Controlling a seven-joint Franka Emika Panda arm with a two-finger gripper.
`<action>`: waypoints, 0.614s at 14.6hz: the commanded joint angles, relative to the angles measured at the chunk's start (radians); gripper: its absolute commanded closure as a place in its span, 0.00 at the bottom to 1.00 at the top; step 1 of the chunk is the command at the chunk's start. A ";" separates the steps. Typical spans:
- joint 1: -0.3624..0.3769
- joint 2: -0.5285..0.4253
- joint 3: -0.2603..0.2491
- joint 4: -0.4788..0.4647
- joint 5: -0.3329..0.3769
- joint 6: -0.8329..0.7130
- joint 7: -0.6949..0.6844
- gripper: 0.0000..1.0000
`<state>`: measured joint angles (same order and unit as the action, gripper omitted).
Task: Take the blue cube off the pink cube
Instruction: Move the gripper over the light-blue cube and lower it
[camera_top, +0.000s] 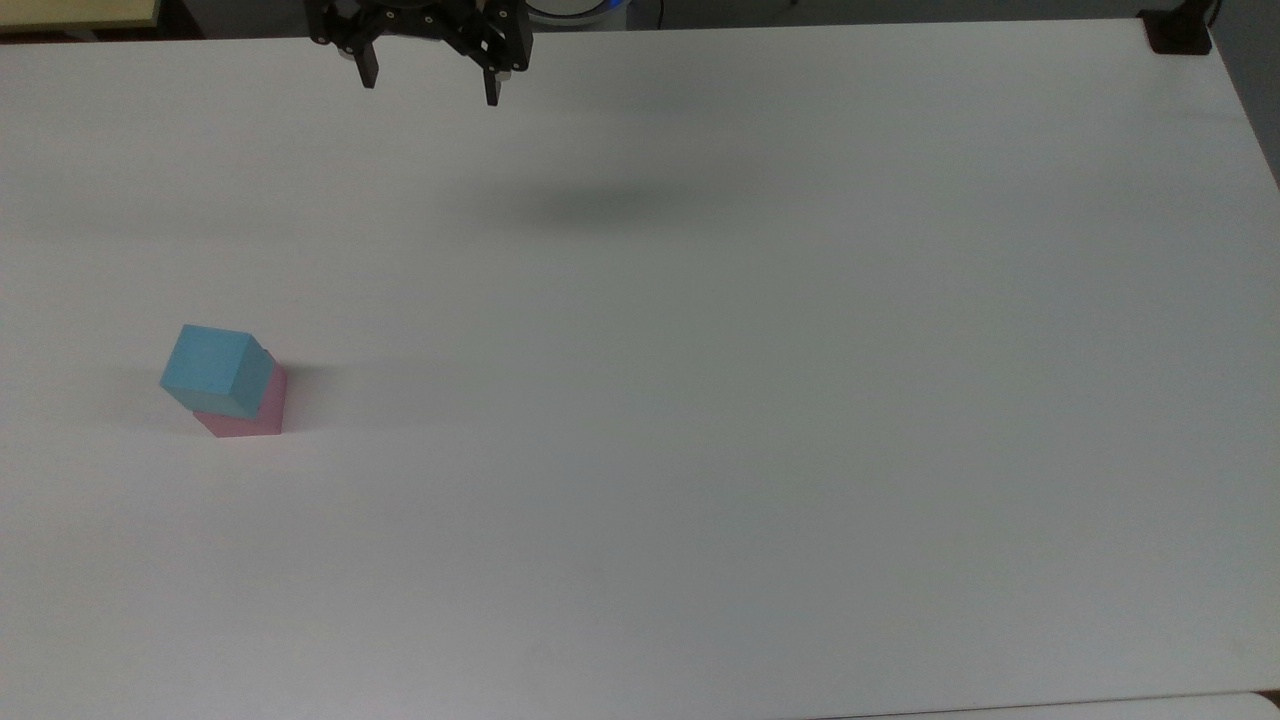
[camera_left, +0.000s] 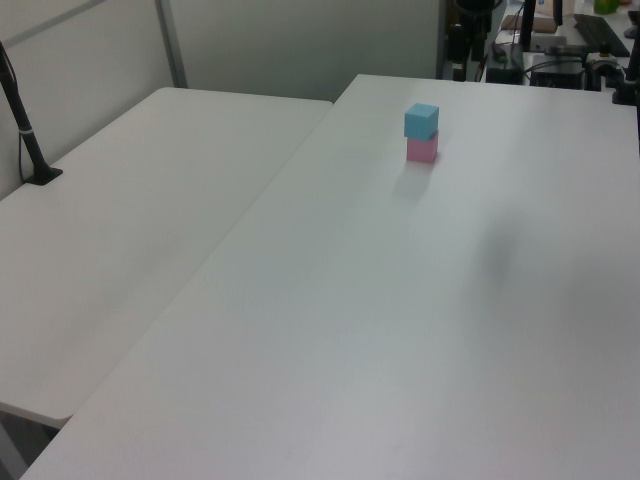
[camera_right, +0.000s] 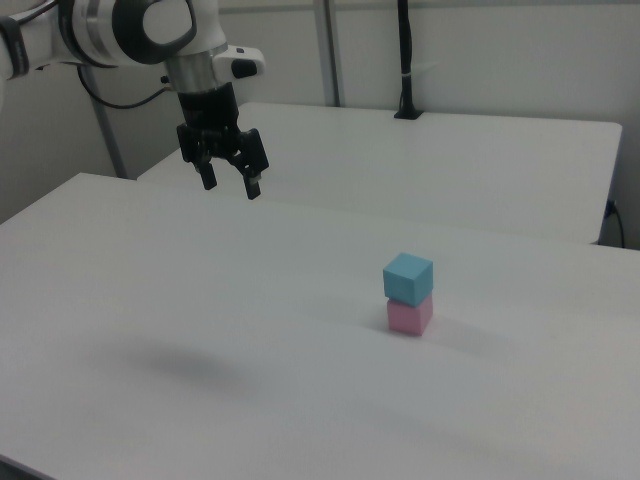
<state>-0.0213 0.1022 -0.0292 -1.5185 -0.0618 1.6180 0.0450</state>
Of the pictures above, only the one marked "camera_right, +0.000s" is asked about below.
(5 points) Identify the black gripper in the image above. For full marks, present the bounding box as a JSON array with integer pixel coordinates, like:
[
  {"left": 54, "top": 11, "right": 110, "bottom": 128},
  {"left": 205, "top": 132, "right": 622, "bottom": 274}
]
[{"left": 175, "top": 82, "right": 271, "bottom": 201}]

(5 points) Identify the blue cube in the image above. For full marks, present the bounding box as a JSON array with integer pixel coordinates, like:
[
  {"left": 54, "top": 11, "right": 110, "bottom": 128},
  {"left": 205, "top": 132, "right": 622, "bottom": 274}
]
[{"left": 382, "top": 252, "right": 434, "bottom": 307}]

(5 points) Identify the pink cube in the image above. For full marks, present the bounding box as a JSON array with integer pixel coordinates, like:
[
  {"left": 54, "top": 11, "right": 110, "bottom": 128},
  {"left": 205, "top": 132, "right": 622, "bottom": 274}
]
[{"left": 386, "top": 293, "right": 434, "bottom": 337}]

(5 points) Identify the white side table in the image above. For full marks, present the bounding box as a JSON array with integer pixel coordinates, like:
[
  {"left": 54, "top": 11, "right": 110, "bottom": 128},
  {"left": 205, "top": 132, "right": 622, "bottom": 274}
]
[{"left": 136, "top": 101, "right": 624, "bottom": 246}]

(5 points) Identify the grey metal frame post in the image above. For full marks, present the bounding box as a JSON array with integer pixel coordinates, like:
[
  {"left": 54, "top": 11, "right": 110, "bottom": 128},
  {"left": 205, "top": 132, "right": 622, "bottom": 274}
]
[{"left": 82, "top": 67, "right": 127, "bottom": 180}]

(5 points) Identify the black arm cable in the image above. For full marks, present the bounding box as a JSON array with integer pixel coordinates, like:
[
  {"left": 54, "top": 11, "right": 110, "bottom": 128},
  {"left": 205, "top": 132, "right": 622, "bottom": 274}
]
[{"left": 76, "top": 64, "right": 176, "bottom": 111}]

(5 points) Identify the grey wall partition post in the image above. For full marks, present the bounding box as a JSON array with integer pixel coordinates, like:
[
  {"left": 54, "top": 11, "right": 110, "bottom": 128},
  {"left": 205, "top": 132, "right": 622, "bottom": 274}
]
[{"left": 321, "top": 0, "right": 347, "bottom": 107}]

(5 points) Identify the black camera pole with base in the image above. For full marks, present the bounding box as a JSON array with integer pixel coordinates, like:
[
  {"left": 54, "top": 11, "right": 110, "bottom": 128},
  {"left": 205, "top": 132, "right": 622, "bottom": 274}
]
[{"left": 393, "top": 0, "right": 425, "bottom": 121}]

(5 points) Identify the black power cable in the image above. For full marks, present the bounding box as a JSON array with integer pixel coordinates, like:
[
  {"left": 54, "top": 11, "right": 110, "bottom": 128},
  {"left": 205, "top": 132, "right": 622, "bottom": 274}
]
[{"left": 605, "top": 199, "right": 627, "bottom": 249}]

